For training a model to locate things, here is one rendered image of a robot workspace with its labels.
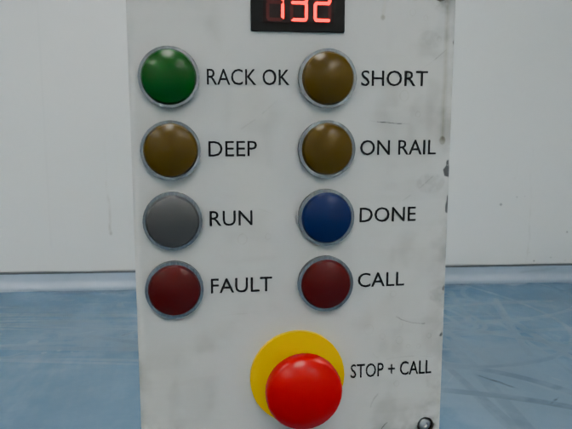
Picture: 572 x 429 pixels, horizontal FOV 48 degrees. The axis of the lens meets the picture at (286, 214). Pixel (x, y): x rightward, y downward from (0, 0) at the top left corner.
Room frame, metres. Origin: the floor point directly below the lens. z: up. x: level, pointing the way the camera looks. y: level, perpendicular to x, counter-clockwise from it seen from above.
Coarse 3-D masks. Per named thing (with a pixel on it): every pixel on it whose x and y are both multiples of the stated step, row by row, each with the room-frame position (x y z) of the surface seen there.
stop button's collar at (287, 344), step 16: (288, 336) 0.33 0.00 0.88; (304, 336) 0.33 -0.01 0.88; (320, 336) 0.33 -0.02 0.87; (272, 352) 0.33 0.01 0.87; (288, 352) 0.33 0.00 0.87; (304, 352) 0.33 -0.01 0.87; (320, 352) 0.33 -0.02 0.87; (336, 352) 0.34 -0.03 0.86; (256, 368) 0.33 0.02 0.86; (272, 368) 0.33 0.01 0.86; (336, 368) 0.34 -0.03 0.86; (400, 368) 0.34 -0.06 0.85; (256, 384) 0.33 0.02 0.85; (256, 400) 0.33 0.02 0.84; (272, 416) 0.33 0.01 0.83
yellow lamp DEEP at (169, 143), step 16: (160, 128) 0.32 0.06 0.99; (176, 128) 0.32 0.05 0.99; (144, 144) 0.32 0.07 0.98; (160, 144) 0.32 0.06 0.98; (176, 144) 0.32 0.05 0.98; (192, 144) 0.32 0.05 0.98; (160, 160) 0.32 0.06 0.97; (176, 160) 0.32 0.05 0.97; (192, 160) 0.32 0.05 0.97; (176, 176) 0.32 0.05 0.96
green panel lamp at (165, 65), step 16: (144, 64) 0.32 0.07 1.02; (160, 64) 0.32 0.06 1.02; (176, 64) 0.32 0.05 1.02; (192, 64) 0.32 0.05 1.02; (144, 80) 0.32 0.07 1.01; (160, 80) 0.32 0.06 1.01; (176, 80) 0.32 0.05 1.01; (192, 80) 0.32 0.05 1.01; (160, 96) 0.32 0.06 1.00; (176, 96) 0.32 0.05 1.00
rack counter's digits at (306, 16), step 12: (264, 0) 0.33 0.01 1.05; (276, 0) 0.33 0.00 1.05; (288, 0) 0.33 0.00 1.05; (300, 0) 0.33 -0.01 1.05; (312, 0) 0.33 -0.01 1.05; (324, 0) 0.34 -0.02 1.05; (264, 12) 0.33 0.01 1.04; (276, 12) 0.33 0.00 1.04; (288, 12) 0.33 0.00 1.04; (300, 12) 0.33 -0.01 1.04; (312, 12) 0.33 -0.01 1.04; (324, 12) 0.34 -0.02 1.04
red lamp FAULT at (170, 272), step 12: (156, 276) 0.32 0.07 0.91; (168, 276) 0.32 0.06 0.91; (180, 276) 0.32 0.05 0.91; (192, 276) 0.32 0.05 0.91; (156, 288) 0.32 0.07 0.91; (168, 288) 0.32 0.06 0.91; (180, 288) 0.32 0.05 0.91; (192, 288) 0.32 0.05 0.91; (156, 300) 0.32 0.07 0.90; (168, 300) 0.32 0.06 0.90; (180, 300) 0.32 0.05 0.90; (192, 300) 0.32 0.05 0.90; (168, 312) 0.32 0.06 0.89; (180, 312) 0.32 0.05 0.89
